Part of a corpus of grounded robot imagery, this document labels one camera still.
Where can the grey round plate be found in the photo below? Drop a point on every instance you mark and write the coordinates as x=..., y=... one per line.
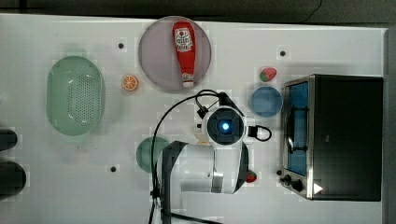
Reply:
x=158, y=57

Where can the small red strawberry toy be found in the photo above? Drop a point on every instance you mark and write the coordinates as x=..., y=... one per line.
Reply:
x=251, y=176

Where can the light blue plastic cup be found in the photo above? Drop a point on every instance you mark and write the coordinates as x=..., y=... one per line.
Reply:
x=266, y=102

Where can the red plush ketchup bottle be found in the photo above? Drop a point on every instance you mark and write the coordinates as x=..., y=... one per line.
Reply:
x=185, y=47

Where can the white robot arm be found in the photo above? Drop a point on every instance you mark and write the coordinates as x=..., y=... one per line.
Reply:
x=219, y=167

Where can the black silver toaster oven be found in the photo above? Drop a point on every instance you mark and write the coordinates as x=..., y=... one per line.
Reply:
x=332, y=138

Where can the orange slice toy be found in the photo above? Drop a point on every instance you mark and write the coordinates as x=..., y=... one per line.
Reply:
x=130, y=83

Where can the large black round container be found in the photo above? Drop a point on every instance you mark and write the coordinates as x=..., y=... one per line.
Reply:
x=12, y=179

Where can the green plastic measuring cup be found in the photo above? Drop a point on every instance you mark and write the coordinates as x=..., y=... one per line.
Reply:
x=149, y=150

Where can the green plastic colander basket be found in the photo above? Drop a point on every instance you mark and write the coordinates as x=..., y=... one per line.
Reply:
x=75, y=98

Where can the strawberry toy near cup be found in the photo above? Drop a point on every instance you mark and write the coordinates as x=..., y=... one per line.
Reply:
x=267, y=74

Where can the small black round container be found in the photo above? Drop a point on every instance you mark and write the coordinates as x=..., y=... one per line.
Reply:
x=8, y=139

